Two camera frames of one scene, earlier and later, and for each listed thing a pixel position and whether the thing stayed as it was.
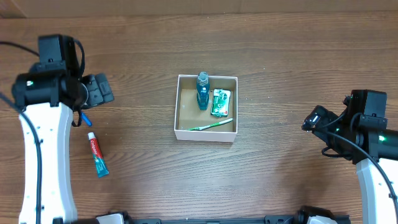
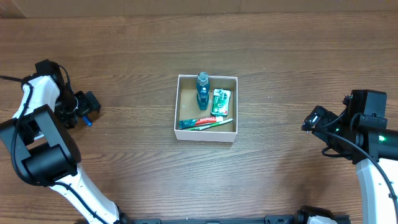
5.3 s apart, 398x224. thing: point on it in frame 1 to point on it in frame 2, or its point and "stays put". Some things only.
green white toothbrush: [204, 127] stays put
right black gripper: [315, 119] stays put
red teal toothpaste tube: [102, 168] to [187, 123]
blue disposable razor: [86, 119] stays put
